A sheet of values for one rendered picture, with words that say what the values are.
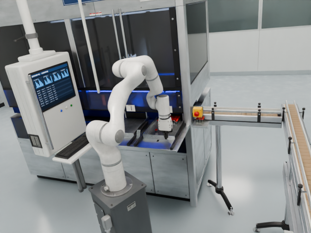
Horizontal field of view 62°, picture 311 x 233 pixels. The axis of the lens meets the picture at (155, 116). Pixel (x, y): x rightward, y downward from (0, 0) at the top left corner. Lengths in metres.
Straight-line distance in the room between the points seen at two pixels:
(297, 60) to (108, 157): 5.76
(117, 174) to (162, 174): 1.08
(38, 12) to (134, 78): 1.36
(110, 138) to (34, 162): 2.17
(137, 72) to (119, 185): 0.65
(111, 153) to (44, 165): 1.97
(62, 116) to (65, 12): 0.85
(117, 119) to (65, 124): 1.02
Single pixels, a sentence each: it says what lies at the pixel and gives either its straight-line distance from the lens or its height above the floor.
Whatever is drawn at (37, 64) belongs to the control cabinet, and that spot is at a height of 1.52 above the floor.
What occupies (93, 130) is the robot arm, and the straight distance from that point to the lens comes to 1.41.
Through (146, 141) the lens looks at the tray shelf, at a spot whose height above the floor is 0.88.
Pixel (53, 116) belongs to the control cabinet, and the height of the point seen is 1.10.
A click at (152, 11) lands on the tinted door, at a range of 2.02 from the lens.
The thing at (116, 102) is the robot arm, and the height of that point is 1.37.
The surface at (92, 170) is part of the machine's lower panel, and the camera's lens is 2.92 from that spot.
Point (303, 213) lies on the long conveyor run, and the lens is 1.36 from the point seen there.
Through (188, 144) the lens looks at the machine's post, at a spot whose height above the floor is 0.70.
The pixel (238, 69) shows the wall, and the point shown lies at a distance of 6.71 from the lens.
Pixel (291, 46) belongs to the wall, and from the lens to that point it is 6.63.
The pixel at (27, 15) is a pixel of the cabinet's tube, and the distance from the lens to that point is 2.21.
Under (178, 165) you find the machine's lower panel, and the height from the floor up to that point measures 0.46.
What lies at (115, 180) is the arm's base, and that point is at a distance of 1.52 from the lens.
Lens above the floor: 1.83
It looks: 23 degrees down
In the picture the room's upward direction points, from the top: 7 degrees counter-clockwise
